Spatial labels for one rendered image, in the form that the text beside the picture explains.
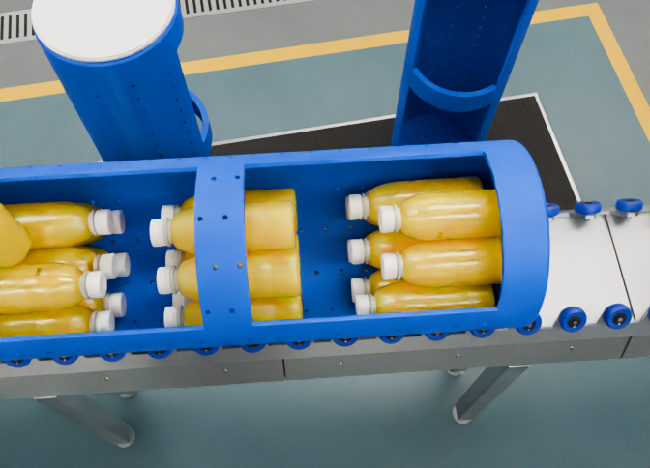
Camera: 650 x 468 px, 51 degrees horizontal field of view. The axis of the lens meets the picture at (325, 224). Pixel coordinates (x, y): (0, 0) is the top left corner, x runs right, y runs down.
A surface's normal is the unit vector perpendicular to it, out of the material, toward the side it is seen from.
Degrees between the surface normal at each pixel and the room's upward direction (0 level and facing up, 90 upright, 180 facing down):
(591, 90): 0
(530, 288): 58
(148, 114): 90
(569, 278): 0
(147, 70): 90
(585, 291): 0
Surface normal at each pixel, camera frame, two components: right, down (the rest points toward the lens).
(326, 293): -0.01, -0.64
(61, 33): 0.00, -0.45
